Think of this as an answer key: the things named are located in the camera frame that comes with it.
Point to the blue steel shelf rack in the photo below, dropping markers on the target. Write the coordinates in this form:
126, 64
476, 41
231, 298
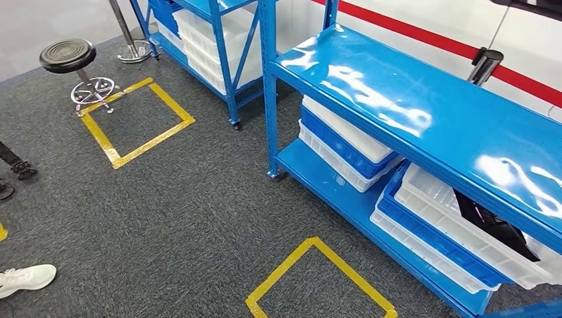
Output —
395, 87
221, 52

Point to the black ribbed part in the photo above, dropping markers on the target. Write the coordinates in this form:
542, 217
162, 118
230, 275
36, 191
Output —
496, 224

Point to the blue plastic bin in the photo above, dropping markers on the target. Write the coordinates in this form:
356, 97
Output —
430, 237
164, 13
342, 149

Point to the yellow floor tape square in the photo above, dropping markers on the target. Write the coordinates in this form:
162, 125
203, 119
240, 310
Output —
2, 232
281, 276
105, 147

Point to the red barrier belt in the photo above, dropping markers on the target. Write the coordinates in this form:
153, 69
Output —
439, 39

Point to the black round stool chrome base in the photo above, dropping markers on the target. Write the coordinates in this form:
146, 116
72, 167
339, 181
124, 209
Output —
68, 55

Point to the black legged robot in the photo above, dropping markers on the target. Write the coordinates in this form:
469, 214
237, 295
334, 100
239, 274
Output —
19, 167

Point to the white car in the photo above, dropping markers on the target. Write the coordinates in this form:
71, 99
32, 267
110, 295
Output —
527, 48

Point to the person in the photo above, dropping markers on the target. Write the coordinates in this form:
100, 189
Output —
26, 278

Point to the chrome stanchion post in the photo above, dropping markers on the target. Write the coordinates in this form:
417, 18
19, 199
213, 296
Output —
129, 48

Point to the black stanchion post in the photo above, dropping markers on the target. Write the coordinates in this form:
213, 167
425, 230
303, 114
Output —
485, 66

